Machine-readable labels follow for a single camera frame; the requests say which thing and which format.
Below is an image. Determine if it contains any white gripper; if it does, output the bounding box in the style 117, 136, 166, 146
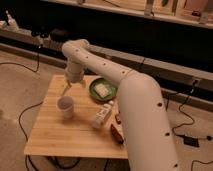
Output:
61, 68, 86, 97

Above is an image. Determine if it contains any black cable right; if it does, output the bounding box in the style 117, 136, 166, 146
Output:
164, 79, 213, 141

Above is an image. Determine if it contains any white spray bottle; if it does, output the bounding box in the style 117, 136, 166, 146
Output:
6, 10, 19, 31

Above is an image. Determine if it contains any black floor cable left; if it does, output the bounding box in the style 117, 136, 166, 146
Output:
0, 46, 44, 171

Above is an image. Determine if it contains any green plate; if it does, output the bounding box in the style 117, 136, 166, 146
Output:
89, 78, 117, 102

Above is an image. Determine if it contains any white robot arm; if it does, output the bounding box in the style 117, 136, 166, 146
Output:
62, 39, 181, 171

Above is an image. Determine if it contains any wooden table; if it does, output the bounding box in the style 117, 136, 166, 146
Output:
24, 75, 127, 159

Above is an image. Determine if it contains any yellow sponge on plate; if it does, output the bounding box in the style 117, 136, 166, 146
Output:
94, 84, 109, 98

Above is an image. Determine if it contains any brown chocolate bar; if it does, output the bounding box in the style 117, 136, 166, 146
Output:
115, 113, 121, 124

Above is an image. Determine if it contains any black power adapter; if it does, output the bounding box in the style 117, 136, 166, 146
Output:
183, 136, 199, 147

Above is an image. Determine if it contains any dark red sausage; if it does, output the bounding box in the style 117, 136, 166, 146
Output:
110, 125, 124, 144

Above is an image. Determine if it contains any white milk carton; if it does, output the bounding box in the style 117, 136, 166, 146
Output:
92, 101, 114, 129

